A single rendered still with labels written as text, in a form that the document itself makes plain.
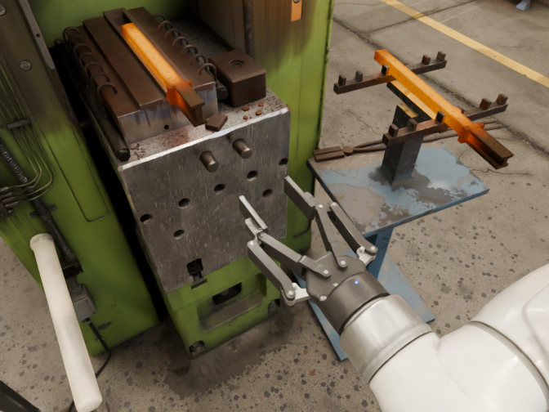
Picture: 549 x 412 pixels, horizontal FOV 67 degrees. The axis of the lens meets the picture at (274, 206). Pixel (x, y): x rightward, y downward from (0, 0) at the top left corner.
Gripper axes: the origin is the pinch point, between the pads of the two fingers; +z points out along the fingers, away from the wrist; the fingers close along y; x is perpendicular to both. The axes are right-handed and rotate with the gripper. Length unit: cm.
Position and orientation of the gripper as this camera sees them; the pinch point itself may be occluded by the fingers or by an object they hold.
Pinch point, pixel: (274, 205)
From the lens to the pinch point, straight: 59.5
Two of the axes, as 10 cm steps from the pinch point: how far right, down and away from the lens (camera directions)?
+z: -5.2, -6.3, 5.8
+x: 0.0, -6.8, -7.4
